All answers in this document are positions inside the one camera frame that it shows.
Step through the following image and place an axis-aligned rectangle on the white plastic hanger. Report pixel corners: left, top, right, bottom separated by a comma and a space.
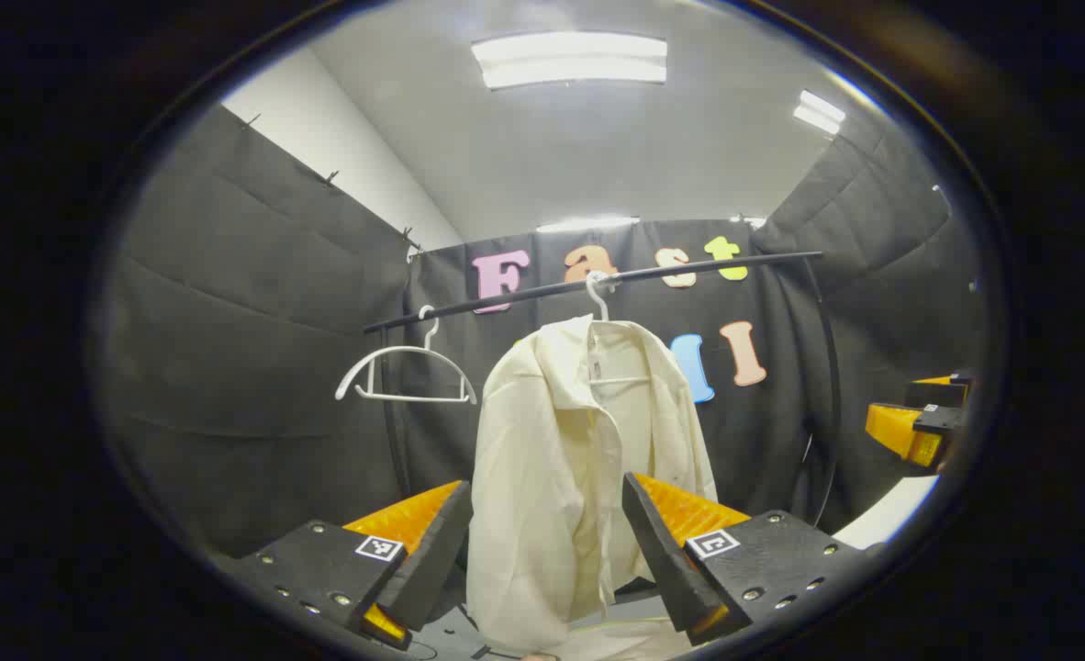
584, 271, 655, 387
335, 305, 478, 405

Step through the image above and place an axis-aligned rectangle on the black clothes rack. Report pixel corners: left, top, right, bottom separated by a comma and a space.
364, 251, 844, 529

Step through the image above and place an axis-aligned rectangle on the ceiling light strip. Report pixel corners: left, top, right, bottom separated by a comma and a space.
535, 216, 640, 233

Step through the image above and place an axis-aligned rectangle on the grey base plate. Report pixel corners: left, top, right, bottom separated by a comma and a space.
414, 588, 690, 661

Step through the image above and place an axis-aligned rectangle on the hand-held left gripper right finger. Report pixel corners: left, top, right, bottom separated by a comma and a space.
622, 471, 874, 645

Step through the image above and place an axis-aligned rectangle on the cream shirt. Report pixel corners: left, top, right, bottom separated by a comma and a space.
464, 315, 718, 657

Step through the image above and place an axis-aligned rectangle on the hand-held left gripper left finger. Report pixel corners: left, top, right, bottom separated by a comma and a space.
217, 479, 475, 651

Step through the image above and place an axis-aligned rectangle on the small ceiling light panel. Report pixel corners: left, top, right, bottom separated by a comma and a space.
792, 89, 846, 136

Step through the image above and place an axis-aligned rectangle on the large ceiling light panel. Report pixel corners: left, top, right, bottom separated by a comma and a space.
471, 32, 668, 91

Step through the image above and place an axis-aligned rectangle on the black backdrop cloth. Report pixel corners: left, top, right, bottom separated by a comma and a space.
102, 101, 993, 561

